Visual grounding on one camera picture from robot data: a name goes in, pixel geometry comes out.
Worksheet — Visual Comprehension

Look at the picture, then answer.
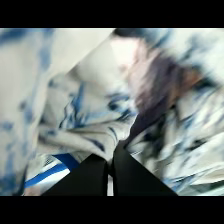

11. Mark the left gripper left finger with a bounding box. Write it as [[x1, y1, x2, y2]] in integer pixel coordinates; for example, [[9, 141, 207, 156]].
[[43, 153, 110, 197]]

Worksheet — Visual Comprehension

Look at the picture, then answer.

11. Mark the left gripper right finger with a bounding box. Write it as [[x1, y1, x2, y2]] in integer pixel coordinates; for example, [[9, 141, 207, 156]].
[[112, 143, 178, 197]]

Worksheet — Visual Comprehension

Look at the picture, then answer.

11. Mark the white blue-printed shirt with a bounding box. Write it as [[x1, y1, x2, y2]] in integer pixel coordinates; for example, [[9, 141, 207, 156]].
[[0, 28, 224, 197]]

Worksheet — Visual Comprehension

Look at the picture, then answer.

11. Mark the blue clothes hanger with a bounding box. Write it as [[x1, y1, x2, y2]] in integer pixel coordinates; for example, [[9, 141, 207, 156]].
[[24, 152, 81, 189]]

